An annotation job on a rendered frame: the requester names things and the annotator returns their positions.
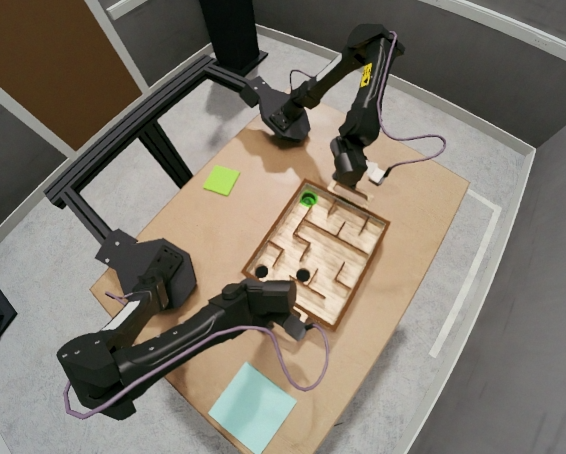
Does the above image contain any green square patch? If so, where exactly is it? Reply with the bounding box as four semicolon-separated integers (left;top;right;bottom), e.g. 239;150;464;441
203;165;240;196

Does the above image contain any wooden maze board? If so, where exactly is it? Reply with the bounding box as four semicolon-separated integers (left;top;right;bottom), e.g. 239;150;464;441
241;178;391;332

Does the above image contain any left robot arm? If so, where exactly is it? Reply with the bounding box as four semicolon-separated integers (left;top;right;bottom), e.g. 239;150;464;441
269;24;405;185

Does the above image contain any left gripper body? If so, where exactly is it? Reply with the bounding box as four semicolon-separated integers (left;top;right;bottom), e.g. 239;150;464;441
331;155;385;182

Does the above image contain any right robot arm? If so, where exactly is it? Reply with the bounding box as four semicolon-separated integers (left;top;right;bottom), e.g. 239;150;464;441
56;245;297;421

